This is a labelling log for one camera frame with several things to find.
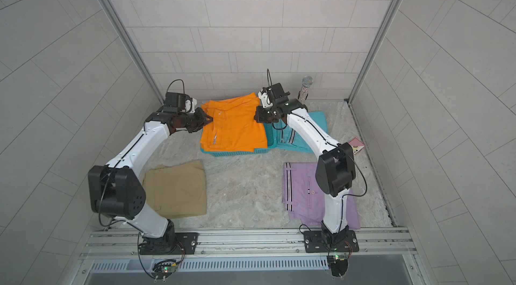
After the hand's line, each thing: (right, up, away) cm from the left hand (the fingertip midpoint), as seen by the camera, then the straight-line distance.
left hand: (216, 116), depth 85 cm
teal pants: (+28, -10, +14) cm, 33 cm away
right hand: (+17, 0, +1) cm, 17 cm away
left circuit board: (-12, -50, -20) cm, 55 cm away
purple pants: (+36, -33, -5) cm, 50 cm away
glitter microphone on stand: (+39, +15, +2) cm, 42 cm away
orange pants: (+7, -4, -2) cm, 9 cm away
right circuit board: (+46, -51, -17) cm, 71 cm away
